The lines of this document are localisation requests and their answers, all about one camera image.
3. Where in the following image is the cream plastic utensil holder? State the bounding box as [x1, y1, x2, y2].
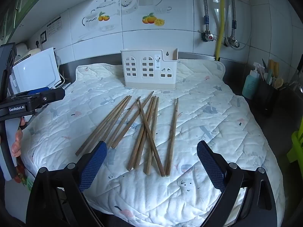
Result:
[121, 48, 179, 91]

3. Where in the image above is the white power cable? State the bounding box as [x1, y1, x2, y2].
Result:
[58, 63, 71, 89]

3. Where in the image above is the teal soap bottle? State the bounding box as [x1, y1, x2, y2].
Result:
[242, 62, 261, 100]

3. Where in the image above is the green plastic rack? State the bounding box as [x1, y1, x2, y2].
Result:
[286, 130, 303, 164]

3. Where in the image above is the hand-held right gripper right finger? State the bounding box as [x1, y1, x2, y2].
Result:
[196, 140, 278, 227]

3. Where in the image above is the person's left hand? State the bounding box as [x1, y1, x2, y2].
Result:
[11, 118, 26, 158]

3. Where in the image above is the metal pipe valve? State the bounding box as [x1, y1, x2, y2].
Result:
[224, 38, 240, 49]

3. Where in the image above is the wall power socket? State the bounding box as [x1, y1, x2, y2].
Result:
[35, 30, 48, 46]

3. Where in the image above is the green wall cabinet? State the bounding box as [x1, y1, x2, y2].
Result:
[0, 0, 98, 43]

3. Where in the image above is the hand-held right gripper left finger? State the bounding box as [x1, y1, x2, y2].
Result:
[26, 141, 108, 227]

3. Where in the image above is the white appliance box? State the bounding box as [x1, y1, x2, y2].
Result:
[12, 47, 62, 93]

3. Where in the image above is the black utensil container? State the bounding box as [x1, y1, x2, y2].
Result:
[256, 78, 280, 118]

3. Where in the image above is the white quilted printed mat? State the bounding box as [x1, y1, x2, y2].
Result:
[20, 59, 286, 227]

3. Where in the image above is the wall notice sticker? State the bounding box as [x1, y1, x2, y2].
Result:
[46, 16, 62, 37]

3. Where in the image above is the yellow brush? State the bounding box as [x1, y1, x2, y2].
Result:
[269, 60, 280, 79]

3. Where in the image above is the yellow gas pipe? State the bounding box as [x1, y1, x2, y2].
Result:
[214, 0, 229, 61]

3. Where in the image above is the braided metal hose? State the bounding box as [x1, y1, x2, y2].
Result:
[199, 0, 212, 32]
[224, 0, 237, 42]

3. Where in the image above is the pile of wooden chopsticks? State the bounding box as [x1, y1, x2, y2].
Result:
[75, 90, 179, 178]

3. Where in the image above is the valve with red knob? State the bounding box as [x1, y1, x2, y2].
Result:
[201, 30, 216, 42]

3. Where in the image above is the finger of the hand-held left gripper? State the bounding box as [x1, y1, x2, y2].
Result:
[14, 87, 56, 98]
[33, 88, 66, 110]

